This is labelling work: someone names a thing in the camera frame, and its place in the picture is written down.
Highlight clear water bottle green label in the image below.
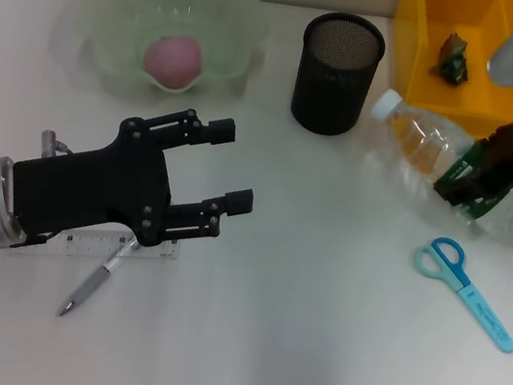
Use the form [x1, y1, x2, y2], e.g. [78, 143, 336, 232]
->
[353, 85, 513, 242]

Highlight left gripper cable with plug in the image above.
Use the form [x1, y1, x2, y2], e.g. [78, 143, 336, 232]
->
[8, 125, 76, 253]

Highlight clear grey pen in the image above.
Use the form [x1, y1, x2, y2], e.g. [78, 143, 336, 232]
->
[56, 226, 141, 328]

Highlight transparent ruler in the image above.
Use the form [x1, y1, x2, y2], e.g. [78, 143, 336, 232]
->
[7, 212, 182, 283]

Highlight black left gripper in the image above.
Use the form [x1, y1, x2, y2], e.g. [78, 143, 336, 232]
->
[4, 83, 268, 269]

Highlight yellow plastic bin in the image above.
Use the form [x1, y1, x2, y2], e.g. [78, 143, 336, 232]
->
[377, 0, 513, 146]

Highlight black mesh pen cup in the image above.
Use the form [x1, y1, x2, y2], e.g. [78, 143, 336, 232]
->
[287, 6, 392, 145]

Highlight green plastic wrapper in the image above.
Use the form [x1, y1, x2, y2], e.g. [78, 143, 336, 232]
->
[427, 30, 477, 88]

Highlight blue scissors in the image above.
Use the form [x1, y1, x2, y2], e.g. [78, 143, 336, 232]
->
[401, 233, 513, 355]

